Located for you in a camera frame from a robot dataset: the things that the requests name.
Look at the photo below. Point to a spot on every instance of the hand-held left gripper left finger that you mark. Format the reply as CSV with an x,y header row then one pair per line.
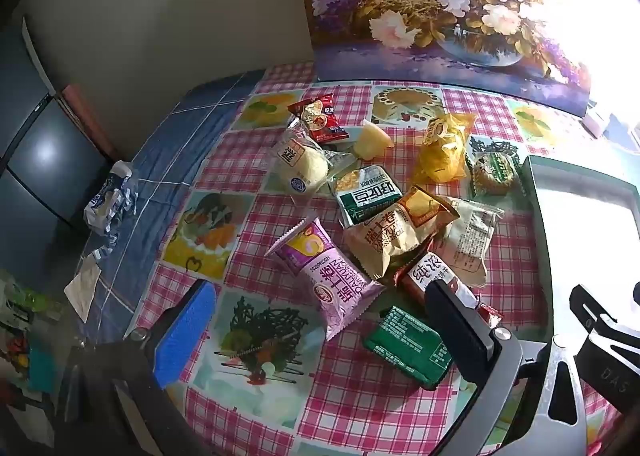
x,y
185,331

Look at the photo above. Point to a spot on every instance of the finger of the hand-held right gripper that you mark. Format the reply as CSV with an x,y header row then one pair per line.
x,y
592,308

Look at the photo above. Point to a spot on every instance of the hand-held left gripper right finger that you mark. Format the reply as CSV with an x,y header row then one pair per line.
x,y
462,331

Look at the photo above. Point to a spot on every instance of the dark green snack packet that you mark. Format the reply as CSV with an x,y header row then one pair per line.
x,y
405,346

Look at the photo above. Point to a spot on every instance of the red-brown snack packet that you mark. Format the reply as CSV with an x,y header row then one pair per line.
x,y
417,278

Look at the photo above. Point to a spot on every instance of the white box with green rim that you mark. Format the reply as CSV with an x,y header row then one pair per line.
x,y
575,226

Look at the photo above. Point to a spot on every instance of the beige cake roll packet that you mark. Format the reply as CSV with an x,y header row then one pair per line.
x,y
390,236

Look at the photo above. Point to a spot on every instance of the purple cake roll packet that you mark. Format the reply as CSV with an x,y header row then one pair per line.
x,y
330,276

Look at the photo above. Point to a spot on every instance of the green and white snack packet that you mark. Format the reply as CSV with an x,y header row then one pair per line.
x,y
365,196

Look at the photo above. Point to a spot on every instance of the yellow snack packet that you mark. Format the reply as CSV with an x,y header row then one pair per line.
x,y
442,151

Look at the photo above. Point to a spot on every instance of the clear bun packet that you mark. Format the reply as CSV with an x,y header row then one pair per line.
x,y
305,166

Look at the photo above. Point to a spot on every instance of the yellow jelly cup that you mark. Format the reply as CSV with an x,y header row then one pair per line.
x,y
371,141

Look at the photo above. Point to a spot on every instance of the red snack packet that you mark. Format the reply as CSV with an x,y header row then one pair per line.
x,y
322,118

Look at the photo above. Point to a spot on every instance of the white paper sheet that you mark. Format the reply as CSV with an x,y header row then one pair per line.
x,y
82,286

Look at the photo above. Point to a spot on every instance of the crumpled blue and white wrapper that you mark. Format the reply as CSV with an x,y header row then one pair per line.
x,y
107,198

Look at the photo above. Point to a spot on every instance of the blue grid cloth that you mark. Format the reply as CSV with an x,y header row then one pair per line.
x,y
165,176

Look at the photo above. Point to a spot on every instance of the clear green cookie packet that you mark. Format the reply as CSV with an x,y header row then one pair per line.
x,y
495,171

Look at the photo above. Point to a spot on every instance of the white charger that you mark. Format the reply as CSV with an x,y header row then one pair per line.
x,y
594,122

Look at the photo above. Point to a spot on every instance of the checkered picture tablecloth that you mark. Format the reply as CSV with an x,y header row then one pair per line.
x,y
235,151

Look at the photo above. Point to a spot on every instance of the dark glossy cabinet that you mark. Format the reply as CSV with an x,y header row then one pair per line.
x,y
40,151

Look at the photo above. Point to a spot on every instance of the brown wooden board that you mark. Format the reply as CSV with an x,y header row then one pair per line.
x,y
85,111

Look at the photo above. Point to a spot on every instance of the flower painting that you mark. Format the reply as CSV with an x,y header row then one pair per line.
x,y
400,11

